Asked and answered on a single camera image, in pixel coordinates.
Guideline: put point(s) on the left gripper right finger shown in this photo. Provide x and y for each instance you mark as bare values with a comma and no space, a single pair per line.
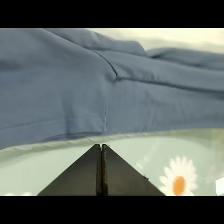
125,176

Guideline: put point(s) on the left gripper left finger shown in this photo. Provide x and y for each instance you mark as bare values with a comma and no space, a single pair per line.
78,176

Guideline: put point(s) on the blue T-shirt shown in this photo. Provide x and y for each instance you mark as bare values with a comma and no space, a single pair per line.
100,86

